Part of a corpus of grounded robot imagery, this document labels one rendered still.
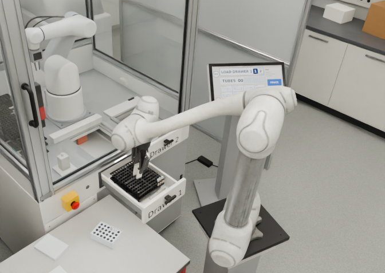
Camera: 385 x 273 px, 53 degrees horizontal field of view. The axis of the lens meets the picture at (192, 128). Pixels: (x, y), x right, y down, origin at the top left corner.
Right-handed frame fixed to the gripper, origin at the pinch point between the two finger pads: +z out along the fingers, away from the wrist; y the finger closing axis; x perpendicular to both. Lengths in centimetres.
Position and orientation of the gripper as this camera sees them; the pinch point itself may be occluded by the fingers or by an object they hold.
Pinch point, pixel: (137, 170)
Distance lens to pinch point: 190.4
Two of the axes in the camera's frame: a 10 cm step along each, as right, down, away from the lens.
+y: -6.6, -5.3, 5.3
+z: -2.0, 8.0, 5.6
